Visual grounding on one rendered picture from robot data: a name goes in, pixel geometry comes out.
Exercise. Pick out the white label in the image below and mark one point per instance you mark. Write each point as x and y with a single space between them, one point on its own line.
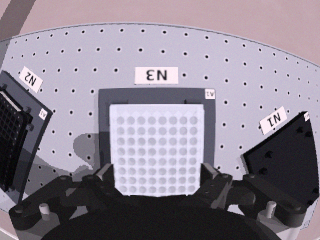
156 75
272 120
31 79

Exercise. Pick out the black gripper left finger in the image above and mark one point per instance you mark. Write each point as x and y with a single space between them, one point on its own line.
40 212

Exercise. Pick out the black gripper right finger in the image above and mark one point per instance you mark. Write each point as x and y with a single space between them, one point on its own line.
277 210

